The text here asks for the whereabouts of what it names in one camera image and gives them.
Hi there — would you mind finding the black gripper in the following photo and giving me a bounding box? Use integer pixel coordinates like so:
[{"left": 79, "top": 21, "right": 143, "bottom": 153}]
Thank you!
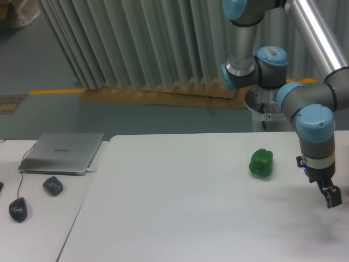
[{"left": 296, "top": 156, "right": 342, "bottom": 209}]

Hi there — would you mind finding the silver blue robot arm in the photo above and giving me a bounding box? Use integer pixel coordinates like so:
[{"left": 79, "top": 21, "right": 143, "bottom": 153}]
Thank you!
[{"left": 221, "top": 1, "right": 348, "bottom": 208}]

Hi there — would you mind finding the silver closed laptop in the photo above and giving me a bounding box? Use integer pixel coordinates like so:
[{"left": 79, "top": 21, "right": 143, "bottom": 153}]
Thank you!
[{"left": 18, "top": 133, "right": 104, "bottom": 175}]

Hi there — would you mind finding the grey-green pleated curtain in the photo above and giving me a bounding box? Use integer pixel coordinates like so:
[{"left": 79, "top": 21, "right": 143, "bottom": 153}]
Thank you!
[{"left": 37, "top": 1, "right": 348, "bottom": 94}]

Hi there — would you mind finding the green bell pepper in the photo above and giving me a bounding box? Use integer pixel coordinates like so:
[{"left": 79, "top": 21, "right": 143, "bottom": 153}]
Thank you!
[{"left": 249, "top": 148, "right": 273, "bottom": 178}]

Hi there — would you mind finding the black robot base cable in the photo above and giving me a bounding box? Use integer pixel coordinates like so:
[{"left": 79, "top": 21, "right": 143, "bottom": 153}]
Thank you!
[{"left": 260, "top": 102, "right": 267, "bottom": 133}]

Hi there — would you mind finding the brown cardboard floor sheet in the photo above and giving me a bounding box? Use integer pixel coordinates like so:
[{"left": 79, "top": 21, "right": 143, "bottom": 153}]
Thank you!
[{"left": 80, "top": 78, "right": 251, "bottom": 115}]

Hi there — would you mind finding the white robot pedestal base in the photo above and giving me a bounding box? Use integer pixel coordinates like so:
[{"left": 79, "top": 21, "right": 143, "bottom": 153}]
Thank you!
[{"left": 245, "top": 85, "right": 292, "bottom": 132}]

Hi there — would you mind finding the black earbuds case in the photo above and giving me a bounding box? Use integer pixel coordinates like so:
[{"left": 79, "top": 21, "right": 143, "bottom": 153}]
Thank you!
[{"left": 43, "top": 176, "right": 64, "bottom": 197}]

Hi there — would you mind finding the black mouse cable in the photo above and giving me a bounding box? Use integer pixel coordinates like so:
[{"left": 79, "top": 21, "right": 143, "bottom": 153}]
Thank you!
[{"left": 0, "top": 139, "right": 38, "bottom": 199}]

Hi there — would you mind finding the black computer mouse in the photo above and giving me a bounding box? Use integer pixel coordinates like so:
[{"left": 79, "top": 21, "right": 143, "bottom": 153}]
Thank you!
[{"left": 9, "top": 197, "right": 28, "bottom": 223}]

